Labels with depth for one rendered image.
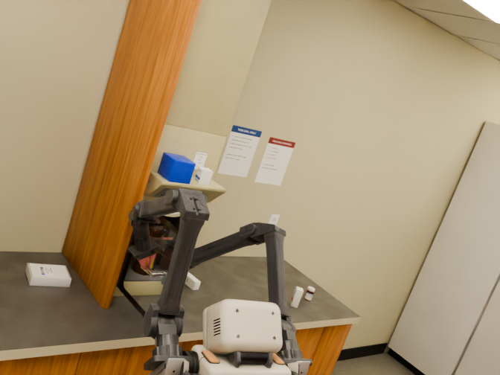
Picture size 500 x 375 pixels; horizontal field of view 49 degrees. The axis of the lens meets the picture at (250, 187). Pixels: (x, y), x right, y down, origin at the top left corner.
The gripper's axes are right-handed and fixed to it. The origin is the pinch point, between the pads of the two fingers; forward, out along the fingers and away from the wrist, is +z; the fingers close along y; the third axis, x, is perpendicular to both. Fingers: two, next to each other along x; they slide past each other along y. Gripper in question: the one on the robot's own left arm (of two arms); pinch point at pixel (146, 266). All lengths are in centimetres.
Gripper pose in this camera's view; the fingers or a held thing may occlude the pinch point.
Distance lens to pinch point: 211.3
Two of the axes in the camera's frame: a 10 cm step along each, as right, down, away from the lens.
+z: 0.1, 8.7, 4.9
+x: 6.0, 3.8, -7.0
